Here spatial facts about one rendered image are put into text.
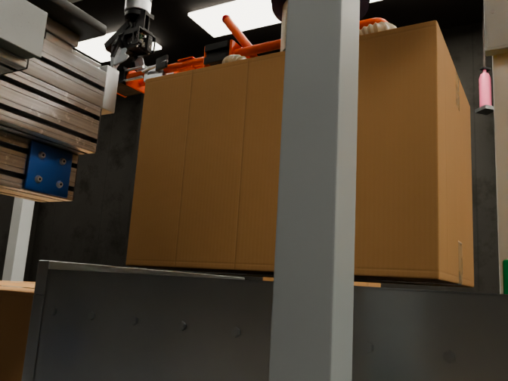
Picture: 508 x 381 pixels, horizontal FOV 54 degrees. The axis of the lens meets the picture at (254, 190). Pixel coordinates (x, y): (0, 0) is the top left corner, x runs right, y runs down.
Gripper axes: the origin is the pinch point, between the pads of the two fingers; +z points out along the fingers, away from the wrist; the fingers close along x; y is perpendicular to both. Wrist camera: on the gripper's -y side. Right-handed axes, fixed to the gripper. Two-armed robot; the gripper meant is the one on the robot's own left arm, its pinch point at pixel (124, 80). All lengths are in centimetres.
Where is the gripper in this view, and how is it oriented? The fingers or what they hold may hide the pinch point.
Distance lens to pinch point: 150.4
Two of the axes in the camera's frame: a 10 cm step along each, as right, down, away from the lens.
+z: -0.6, 9.8, -1.9
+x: 5.1, 2.0, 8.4
